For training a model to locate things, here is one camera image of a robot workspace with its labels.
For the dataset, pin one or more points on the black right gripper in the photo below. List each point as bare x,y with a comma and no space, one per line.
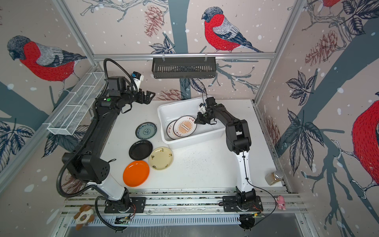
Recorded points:
201,119

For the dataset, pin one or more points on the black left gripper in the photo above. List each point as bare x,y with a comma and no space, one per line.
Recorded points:
147,99

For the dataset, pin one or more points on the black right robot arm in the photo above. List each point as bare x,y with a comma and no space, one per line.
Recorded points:
238,141

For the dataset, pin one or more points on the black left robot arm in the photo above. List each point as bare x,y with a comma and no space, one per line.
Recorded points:
85,163

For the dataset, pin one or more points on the white plastic bin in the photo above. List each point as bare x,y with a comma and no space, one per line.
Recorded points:
173,111

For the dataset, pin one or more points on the teal patterned plate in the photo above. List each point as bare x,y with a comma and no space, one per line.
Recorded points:
146,131

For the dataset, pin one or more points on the black plate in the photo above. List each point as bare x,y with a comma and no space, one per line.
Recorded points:
140,150

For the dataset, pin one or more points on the cream yellow plate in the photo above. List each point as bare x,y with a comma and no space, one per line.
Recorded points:
161,158

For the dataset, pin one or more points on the small glass jar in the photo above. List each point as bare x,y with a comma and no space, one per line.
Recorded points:
274,177

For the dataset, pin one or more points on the pink plush toy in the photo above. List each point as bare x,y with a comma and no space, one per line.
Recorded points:
280,200

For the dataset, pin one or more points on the brown white plush toy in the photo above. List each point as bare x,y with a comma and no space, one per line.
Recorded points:
84,216

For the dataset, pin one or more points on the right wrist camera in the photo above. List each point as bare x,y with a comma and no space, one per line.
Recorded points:
202,108

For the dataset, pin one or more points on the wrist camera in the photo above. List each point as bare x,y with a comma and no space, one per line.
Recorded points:
202,108
138,78

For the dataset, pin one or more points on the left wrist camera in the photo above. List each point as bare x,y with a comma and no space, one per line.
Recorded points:
138,78

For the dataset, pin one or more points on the black hanging wire basket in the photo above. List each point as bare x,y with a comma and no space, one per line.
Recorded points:
184,68

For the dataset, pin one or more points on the aluminium horizontal rail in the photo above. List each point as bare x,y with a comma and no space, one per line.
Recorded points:
147,57

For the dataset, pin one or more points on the white wire mesh shelf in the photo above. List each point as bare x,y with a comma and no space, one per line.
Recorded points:
80,101

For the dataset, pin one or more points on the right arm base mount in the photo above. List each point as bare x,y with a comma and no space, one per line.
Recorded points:
233,204

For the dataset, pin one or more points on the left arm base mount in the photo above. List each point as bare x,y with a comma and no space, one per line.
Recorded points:
125,205

